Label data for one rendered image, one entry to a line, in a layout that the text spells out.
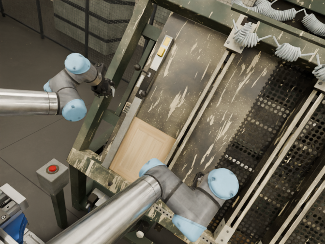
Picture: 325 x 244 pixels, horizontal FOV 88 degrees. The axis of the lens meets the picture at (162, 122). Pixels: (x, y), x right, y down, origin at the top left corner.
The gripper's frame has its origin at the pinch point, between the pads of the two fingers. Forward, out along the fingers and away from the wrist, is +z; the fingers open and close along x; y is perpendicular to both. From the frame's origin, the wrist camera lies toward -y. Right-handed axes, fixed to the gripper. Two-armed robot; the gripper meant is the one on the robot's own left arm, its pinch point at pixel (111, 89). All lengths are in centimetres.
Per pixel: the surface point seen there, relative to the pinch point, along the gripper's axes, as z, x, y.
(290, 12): 20, 117, -47
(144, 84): 11.8, 16.7, -5.5
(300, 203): 15, 95, 70
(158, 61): 8.9, 27.1, -18.5
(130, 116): 17.9, 4.9, 12.3
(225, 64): 6, 66, -10
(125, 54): 10.2, 5.6, -27.2
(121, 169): 28, -7, 46
